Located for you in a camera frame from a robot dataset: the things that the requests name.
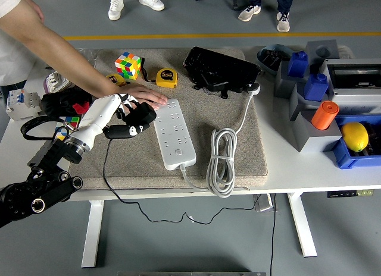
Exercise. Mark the person's left hand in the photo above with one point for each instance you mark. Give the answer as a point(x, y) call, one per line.
point(35, 9)

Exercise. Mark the person's right hand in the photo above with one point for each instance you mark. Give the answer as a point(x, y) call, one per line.
point(146, 94)

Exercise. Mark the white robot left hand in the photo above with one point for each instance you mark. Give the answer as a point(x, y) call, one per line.
point(95, 115)

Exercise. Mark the black plug adapter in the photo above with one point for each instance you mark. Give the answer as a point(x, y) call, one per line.
point(143, 115)

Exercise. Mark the white power strip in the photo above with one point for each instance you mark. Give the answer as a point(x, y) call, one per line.
point(175, 139)

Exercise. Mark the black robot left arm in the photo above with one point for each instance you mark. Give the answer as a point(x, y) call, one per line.
point(18, 198)

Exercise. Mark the red plastic clip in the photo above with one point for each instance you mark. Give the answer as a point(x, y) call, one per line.
point(81, 108)

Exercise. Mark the small colourful puzzle cube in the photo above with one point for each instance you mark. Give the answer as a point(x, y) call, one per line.
point(71, 121)

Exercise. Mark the yellow tape measure 5m label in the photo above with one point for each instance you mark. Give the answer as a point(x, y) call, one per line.
point(166, 78)

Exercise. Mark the large colourful puzzle cube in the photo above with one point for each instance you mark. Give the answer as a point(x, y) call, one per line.
point(128, 65)

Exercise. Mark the yellow tape measure black label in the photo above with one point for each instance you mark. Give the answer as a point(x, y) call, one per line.
point(114, 79)

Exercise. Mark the black cloth pouch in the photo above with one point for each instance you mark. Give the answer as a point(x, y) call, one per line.
point(56, 105)

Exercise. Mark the person's body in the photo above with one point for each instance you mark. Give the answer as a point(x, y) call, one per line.
point(12, 65)

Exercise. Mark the grey-brown mat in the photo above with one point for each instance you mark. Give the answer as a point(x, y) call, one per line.
point(208, 115)

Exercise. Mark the black power brick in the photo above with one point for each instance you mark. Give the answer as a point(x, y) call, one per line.
point(218, 86)

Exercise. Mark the white circuit breaker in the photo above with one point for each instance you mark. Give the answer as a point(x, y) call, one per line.
point(21, 105)

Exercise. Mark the white sneaker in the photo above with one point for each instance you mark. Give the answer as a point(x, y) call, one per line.
point(115, 8)
point(151, 1)

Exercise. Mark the black plastic tray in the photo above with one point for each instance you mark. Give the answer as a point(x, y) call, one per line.
point(220, 65)

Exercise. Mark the white table leg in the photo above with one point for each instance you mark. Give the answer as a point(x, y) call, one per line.
point(92, 234)
point(302, 225)

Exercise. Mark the blue-grey bowl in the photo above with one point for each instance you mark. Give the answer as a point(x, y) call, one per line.
point(262, 63)

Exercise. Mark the black chair base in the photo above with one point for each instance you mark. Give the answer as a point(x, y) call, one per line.
point(233, 1)

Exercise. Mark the black binder clips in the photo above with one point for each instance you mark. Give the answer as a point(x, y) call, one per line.
point(272, 60)

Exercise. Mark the grey sneaker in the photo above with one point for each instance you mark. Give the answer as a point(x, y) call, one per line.
point(249, 13)
point(283, 21)

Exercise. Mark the grey shape holder block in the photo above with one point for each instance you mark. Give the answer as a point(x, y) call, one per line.
point(282, 85)
point(297, 106)
point(312, 142)

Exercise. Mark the blue square bottle block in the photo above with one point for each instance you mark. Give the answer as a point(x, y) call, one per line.
point(297, 66)

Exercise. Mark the blue hexagonal bottle block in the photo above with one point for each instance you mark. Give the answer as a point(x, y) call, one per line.
point(315, 88)

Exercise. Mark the grey block with round hole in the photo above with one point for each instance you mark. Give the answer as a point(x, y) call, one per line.
point(312, 47)

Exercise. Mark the orange cylinder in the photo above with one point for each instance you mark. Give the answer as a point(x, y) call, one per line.
point(324, 115)

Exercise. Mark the grey electrical box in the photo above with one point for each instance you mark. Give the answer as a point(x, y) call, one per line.
point(357, 100)

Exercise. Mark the yellow lemon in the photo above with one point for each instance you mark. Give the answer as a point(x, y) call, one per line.
point(354, 136)

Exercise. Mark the blue storage bin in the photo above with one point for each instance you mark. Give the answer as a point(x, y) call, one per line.
point(351, 161)

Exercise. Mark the black table control panel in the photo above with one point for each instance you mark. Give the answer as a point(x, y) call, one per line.
point(342, 194)

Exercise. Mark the black parts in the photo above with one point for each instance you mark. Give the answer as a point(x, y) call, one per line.
point(374, 142)

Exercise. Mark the metal bracket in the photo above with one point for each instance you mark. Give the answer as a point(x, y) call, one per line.
point(263, 204)

